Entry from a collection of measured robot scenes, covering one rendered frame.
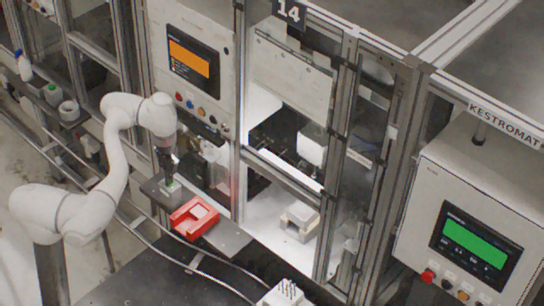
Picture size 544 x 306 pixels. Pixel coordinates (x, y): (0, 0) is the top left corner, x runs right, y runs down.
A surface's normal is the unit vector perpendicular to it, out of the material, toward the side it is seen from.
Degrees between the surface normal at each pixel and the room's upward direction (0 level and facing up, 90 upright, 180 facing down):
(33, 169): 0
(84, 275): 0
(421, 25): 0
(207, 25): 90
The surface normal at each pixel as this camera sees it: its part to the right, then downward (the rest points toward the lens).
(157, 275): 0.04, -0.70
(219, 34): -0.66, 0.51
